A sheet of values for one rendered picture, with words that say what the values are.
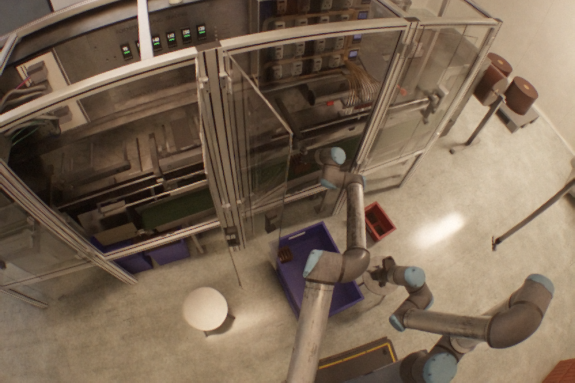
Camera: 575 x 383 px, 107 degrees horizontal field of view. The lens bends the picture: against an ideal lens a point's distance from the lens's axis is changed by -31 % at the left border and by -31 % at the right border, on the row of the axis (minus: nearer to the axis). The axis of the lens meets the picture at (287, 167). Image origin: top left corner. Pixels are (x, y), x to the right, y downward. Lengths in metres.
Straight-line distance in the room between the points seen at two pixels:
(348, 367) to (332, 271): 1.00
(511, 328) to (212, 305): 1.73
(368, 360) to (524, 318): 1.31
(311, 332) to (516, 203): 3.00
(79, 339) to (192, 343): 0.96
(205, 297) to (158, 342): 0.57
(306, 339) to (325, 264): 0.30
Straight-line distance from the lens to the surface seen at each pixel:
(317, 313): 1.19
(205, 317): 2.11
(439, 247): 2.87
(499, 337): 0.99
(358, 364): 2.07
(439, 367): 1.45
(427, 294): 1.41
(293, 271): 2.17
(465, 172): 3.51
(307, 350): 1.21
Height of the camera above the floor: 2.31
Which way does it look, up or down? 55 degrees down
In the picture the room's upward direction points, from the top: 7 degrees clockwise
